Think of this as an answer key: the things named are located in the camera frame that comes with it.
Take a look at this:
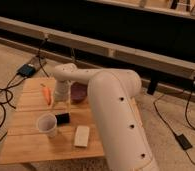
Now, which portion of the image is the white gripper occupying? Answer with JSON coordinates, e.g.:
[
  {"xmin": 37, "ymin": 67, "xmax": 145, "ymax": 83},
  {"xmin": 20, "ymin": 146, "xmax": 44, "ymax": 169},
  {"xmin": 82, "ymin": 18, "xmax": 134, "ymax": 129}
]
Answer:
[{"xmin": 50, "ymin": 81, "xmax": 71, "ymax": 113}]

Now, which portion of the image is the black eraser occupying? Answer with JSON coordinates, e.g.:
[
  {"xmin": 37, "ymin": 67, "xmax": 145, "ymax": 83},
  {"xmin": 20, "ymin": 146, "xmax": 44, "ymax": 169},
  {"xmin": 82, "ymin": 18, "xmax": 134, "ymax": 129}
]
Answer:
[{"xmin": 56, "ymin": 113, "xmax": 70, "ymax": 125}]

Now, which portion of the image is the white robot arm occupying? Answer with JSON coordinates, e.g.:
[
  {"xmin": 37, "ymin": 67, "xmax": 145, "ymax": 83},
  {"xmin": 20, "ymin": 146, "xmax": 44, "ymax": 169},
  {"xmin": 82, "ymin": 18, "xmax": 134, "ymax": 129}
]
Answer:
[{"xmin": 53, "ymin": 63, "xmax": 159, "ymax": 171}]

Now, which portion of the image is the orange carrot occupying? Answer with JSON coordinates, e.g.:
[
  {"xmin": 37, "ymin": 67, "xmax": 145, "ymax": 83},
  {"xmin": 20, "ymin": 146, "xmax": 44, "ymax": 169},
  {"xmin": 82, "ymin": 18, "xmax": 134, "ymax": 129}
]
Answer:
[{"xmin": 42, "ymin": 84, "xmax": 51, "ymax": 105}]

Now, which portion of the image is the dark purple bowl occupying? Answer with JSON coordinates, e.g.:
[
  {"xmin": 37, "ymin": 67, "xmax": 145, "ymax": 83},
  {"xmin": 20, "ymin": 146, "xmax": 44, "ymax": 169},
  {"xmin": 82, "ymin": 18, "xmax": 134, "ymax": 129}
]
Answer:
[{"xmin": 71, "ymin": 82, "xmax": 87, "ymax": 103}]

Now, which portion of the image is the white plastic cup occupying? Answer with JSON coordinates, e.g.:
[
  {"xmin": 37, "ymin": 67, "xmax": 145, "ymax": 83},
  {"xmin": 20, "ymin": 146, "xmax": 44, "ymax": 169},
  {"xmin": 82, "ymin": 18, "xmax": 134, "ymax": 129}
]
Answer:
[{"xmin": 36, "ymin": 114, "xmax": 57, "ymax": 138}]

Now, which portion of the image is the wooden table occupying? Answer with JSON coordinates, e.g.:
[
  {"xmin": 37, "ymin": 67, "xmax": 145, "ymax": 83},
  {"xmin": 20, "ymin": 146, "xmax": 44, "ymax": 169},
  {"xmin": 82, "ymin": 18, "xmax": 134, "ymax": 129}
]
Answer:
[{"xmin": 0, "ymin": 77, "xmax": 104, "ymax": 164}]

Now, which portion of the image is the white sponge block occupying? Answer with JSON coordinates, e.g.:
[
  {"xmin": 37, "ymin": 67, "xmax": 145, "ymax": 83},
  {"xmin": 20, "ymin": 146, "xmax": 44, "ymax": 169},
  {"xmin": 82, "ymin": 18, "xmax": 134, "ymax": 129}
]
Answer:
[{"xmin": 74, "ymin": 125, "xmax": 90, "ymax": 147}]

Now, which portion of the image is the black power adapter box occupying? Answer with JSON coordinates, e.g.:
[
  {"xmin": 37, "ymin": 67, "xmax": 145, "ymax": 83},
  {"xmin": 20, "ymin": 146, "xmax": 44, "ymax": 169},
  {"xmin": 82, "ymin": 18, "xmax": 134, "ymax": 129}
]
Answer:
[{"xmin": 17, "ymin": 64, "xmax": 36, "ymax": 78}]

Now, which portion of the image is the black power brick right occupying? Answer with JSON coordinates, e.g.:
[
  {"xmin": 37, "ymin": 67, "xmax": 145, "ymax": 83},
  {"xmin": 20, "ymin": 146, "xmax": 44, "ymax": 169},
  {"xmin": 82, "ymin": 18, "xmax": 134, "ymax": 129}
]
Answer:
[{"xmin": 176, "ymin": 134, "xmax": 192, "ymax": 150}]

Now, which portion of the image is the black cable on floor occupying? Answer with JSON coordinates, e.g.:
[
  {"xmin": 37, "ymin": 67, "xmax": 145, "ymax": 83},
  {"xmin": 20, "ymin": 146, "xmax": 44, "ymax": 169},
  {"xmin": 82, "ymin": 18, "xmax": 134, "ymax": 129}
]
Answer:
[{"xmin": 0, "ymin": 39, "xmax": 50, "ymax": 153}]

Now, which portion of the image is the white baseboard rail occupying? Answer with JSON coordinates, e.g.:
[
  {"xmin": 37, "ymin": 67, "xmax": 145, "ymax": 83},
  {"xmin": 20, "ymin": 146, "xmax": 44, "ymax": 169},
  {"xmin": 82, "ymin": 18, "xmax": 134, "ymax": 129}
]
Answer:
[{"xmin": 0, "ymin": 14, "xmax": 195, "ymax": 98}]

